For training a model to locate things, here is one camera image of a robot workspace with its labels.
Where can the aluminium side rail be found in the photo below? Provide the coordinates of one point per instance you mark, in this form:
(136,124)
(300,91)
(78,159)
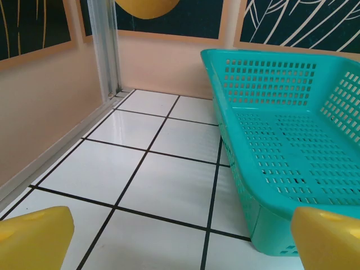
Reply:
(56,150)

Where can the aluminium corner post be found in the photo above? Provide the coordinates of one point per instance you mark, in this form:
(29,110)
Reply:
(104,42)

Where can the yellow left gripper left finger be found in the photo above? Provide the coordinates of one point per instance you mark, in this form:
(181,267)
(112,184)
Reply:
(33,239)

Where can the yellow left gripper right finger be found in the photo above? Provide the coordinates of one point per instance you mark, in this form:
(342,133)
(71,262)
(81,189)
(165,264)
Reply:
(329,242)

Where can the teal plastic basket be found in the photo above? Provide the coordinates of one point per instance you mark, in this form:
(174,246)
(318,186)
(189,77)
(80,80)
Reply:
(281,54)

